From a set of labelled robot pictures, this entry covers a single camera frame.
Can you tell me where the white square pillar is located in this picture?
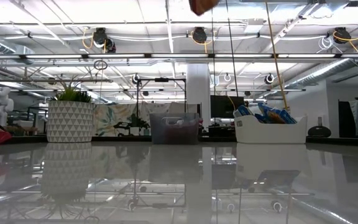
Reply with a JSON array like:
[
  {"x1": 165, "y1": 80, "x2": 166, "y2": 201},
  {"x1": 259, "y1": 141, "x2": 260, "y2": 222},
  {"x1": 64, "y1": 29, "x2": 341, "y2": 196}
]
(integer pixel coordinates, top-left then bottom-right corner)
[{"x1": 186, "y1": 63, "x2": 211, "y2": 124}]

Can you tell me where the black table frame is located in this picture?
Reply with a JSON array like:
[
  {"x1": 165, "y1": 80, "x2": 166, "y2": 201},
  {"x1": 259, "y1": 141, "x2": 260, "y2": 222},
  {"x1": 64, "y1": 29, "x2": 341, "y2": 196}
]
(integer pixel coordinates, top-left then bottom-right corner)
[{"x1": 9, "y1": 135, "x2": 358, "y2": 147}]

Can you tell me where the floral patterned partition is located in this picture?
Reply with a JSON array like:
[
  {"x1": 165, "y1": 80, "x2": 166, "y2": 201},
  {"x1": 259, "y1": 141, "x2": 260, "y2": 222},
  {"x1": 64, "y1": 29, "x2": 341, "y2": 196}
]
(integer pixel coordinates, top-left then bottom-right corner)
[{"x1": 92, "y1": 102, "x2": 202, "y2": 138}]

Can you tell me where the white humanoid figure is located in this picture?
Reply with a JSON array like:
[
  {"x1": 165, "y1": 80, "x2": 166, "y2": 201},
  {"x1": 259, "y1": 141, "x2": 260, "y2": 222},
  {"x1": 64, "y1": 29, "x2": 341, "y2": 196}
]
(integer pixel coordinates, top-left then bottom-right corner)
[{"x1": 0, "y1": 86, "x2": 14, "y2": 127}]

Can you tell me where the black monitor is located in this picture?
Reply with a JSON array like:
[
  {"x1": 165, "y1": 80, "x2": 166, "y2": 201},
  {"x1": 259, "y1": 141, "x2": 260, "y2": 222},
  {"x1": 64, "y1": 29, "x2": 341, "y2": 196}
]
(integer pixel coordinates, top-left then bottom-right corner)
[{"x1": 209, "y1": 95, "x2": 249, "y2": 119}]

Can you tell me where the grey plastic bin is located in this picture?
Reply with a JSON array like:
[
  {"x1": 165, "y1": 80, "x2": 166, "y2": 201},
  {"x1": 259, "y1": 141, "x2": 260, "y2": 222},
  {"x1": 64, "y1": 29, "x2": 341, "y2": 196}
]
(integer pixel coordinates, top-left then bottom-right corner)
[{"x1": 149, "y1": 112, "x2": 200, "y2": 146}]

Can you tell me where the thin black hanging cable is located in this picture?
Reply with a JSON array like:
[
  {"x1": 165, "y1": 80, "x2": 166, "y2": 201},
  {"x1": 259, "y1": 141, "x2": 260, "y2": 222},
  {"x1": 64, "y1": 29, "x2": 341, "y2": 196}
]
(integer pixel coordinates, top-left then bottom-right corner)
[{"x1": 210, "y1": 9, "x2": 216, "y2": 96}]

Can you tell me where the black ceiling cord reel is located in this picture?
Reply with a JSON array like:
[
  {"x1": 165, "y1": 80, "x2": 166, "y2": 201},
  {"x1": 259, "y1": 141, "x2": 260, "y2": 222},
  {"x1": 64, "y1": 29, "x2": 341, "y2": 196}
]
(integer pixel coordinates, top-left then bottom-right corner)
[
  {"x1": 333, "y1": 24, "x2": 358, "y2": 54},
  {"x1": 190, "y1": 27, "x2": 218, "y2": 54},
  {"x1": 82, "y1": 27, "x2": 117, "y2": 54}
]

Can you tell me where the long ceiling light bar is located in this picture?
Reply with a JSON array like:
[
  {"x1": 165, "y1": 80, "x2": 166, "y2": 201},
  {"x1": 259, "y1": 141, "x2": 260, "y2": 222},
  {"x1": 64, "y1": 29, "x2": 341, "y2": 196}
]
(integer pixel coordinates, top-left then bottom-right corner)
[{"x1": 0, "y1": 53, "x2": 358, "y2": 60}]

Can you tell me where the black metal frame stand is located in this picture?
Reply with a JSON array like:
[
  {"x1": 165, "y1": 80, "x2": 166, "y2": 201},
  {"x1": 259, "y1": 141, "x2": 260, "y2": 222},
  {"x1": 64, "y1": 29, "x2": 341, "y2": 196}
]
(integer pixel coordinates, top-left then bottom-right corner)
[{"x1": 135, "y1": 77, "x2": 188, "y2": 114}]

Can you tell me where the black hanging cable with loop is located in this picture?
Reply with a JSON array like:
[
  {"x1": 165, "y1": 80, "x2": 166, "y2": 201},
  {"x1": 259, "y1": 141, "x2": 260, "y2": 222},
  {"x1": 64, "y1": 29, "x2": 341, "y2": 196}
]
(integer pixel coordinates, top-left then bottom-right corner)
[{"x1": 224, "y1": 0, "x2": 239, "y2": 98}]

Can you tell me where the green plant in patterned pot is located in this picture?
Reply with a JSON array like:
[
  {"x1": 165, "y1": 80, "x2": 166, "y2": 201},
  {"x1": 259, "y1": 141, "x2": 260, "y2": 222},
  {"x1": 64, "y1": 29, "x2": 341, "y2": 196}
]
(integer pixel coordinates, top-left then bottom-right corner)
[{"x1": 47, "y1": 76, "x2": 94, "y2": 143}]

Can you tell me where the white plastic bin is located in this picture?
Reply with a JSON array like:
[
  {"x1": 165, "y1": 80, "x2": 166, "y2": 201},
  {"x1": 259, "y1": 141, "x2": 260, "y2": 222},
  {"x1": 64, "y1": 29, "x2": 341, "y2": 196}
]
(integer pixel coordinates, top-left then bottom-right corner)
[{"x1": 234, "y1": 114, "x2": 308, "y2": 144}]

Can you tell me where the black round speaker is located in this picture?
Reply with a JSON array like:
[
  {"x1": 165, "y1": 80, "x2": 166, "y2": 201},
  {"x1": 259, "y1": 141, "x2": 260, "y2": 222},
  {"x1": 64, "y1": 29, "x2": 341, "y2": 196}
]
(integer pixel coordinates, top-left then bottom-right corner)
[{"x1": 307, "y1": 116, "x2": 332, "y2": 138}]

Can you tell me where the hanging wire ring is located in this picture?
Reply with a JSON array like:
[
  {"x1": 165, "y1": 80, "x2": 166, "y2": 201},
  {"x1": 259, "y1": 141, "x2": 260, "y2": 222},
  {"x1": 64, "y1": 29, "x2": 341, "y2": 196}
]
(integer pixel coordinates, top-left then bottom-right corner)
[{"x1": 93, "y1": 60, "x2": 108, "y2": 71}]

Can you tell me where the red ramen pack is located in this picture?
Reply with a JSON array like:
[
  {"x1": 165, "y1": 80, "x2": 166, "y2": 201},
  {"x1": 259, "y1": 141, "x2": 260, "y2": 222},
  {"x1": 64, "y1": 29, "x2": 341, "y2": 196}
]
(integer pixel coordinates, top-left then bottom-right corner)
[{"x1": 188, "y1": 0, "x2": 221, "y2": 17}]

